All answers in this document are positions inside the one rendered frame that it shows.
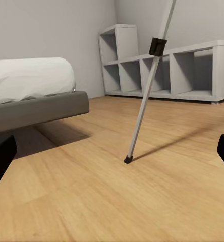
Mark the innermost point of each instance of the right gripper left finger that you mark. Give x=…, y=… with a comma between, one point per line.
x=8, y=150

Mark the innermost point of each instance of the bookcase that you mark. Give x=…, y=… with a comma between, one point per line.
x=126, y=73

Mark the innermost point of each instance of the bed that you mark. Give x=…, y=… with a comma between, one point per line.
x=38, y=90

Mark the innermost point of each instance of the camera tripod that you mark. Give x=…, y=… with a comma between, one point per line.
x=156, y=49

